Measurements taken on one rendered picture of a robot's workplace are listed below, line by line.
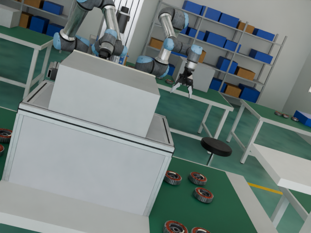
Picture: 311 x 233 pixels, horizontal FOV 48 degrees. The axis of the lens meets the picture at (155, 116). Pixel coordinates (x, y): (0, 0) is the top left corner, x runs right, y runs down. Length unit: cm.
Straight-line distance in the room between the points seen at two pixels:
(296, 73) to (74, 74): 852
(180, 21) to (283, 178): 158
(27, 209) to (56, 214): 12
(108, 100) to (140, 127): 18
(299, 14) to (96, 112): 827
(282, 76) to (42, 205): 845
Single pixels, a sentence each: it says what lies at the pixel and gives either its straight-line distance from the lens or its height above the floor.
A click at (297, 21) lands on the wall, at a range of 944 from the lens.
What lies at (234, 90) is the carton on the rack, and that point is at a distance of 862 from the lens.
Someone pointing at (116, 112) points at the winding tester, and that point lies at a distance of 148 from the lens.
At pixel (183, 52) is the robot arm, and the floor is 143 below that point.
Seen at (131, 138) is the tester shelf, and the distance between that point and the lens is 149.
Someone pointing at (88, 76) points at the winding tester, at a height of 130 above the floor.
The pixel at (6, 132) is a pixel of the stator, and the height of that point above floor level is 77.
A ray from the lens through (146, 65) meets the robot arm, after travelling 271.
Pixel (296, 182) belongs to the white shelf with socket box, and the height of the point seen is 120.
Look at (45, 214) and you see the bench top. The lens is 152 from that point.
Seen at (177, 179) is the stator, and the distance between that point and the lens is 204.
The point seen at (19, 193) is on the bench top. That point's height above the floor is 75.
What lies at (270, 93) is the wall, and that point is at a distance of 953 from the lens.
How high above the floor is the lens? 165
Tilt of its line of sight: 17 degrees down
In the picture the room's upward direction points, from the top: 20 degrees clockwise
